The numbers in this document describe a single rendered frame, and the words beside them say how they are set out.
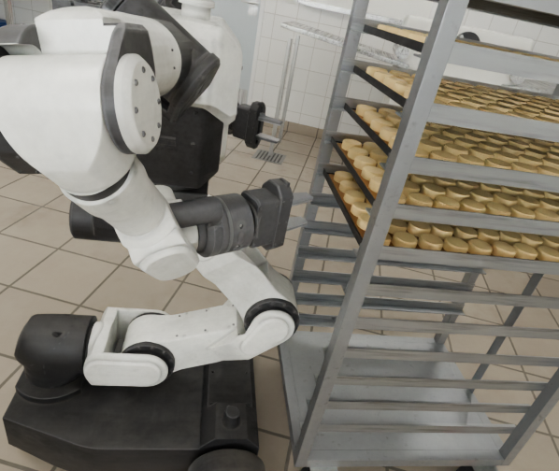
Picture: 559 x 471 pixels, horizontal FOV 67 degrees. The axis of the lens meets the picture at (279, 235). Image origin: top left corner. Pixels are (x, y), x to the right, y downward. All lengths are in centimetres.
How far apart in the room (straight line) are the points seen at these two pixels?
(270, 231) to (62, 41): 39
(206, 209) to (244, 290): 50
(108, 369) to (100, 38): 90
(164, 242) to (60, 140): 19
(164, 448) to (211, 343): 27
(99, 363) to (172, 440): 27
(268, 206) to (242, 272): 39
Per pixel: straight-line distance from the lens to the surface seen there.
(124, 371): 118
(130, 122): 34
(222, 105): 76
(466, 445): 146
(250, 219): 61
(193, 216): 55
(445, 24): 69
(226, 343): 111
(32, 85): 37
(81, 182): 38
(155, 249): 51
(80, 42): 41
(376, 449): 132
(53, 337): 121
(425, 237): 92
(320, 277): 136
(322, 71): 419
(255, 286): 103
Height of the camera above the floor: 117
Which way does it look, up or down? 30 degrees down
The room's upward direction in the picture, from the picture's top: 12 degrees clockwise
